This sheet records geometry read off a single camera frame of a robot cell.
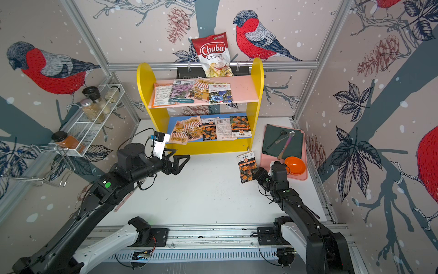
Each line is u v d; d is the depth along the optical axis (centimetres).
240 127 97
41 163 58
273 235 73
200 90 77
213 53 82
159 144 57
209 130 95
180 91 76
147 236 67
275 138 109
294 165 92
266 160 99
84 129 75
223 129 95
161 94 76
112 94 85
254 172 83
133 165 48
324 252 39
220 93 75
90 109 71
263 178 76
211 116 103
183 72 90
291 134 110
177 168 57
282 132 111
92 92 73
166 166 56
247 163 95
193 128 96
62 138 59
